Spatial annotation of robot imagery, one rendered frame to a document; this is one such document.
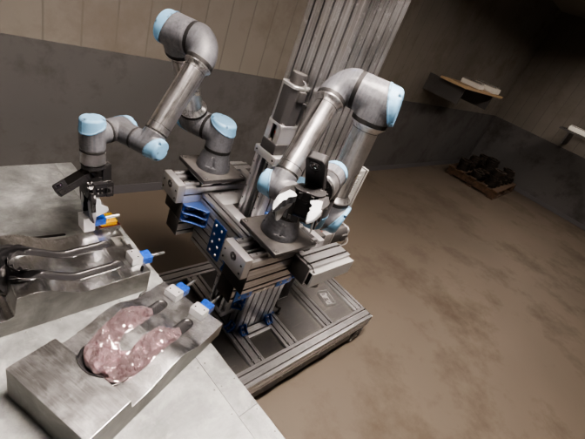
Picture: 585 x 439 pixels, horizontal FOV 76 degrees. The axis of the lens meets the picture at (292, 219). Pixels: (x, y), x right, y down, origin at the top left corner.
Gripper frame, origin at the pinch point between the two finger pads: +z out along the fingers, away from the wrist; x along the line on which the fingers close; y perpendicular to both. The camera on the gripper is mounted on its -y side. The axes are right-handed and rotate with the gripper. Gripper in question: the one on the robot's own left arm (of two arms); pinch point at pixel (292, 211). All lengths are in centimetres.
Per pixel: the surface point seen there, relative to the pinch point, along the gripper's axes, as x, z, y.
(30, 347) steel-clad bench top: 58, 17, 58
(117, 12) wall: 177, -142, -12
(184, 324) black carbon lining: 29, -11, 57
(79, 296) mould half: 57, 1, 51
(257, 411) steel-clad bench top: -3, -3, 67
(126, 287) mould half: 52, -12, 55
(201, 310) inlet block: 26, -17, 54
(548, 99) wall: -219, -803, 6
